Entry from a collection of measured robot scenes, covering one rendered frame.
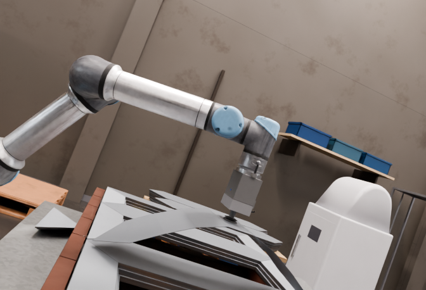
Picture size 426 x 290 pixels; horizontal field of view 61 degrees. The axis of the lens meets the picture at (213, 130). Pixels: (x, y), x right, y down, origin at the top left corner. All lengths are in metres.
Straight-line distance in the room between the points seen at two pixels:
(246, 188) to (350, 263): 3.44
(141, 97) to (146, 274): 0.43
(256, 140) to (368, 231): 3.47
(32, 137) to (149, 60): 3.89
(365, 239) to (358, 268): 0.32
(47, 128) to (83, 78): 0.24
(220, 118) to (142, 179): 4.14
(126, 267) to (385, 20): 5.97
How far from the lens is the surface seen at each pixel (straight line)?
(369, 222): 4.44
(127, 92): 0.93
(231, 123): 0.86
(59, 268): 0.91
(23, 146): 1.18
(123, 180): 4.95
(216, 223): 0.97
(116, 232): 1.01
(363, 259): 4.46
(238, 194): 1.00
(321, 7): 5.91
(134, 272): 0.97
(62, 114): 1.12
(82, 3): 5.10
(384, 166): 5.69
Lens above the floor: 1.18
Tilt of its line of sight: 3 degrees up
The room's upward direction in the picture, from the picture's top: 21 degrees clockwise
